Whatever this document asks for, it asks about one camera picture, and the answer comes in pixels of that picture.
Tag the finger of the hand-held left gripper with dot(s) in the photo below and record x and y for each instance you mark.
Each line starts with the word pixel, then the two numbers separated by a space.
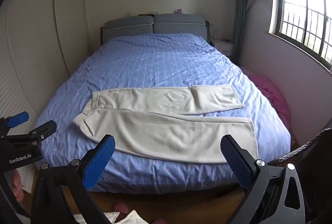
pixel 42 130
pixel 18 119

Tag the dark framed window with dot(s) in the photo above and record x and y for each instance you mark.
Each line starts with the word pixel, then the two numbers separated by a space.
pixel 306 6

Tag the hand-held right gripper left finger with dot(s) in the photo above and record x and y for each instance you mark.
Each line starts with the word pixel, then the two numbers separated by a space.
pixel 99 161

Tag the white slatted wardrobe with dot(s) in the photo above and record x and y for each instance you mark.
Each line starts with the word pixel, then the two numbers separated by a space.
pixel 33 45

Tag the dark wicker chair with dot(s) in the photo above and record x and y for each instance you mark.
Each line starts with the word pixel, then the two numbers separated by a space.
pixel 306 144

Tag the grey padded headboard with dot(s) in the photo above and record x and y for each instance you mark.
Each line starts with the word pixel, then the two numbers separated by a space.
pixel 155 24

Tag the small purple toy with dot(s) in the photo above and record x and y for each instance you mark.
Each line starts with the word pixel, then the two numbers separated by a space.
pixel 179 11

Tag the cream pants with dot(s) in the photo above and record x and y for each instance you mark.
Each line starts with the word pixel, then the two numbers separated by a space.
pixel 155 130

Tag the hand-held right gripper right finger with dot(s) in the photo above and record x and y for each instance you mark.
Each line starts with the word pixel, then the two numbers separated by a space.
pixel 237 164

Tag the blue striped bed sheet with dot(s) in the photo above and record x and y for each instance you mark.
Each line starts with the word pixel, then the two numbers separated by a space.
pixel 155 63

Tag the white nightstand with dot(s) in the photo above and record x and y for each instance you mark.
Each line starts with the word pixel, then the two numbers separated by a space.
pixel 223 46

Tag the pink blanket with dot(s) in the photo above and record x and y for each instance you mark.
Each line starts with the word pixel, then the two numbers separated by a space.
pixel 272 94

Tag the white folded cloth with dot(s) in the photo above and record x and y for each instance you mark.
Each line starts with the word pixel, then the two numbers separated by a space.
pixel 127 217

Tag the person's left hand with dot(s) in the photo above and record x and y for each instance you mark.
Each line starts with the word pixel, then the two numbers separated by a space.
pixel 17 185

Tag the pink slipper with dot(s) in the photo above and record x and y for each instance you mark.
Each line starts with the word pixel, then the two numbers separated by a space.
pixel 120 207
pixel 158 221

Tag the grey-green curtain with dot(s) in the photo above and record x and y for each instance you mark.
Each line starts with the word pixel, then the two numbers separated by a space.
pixel 242 6

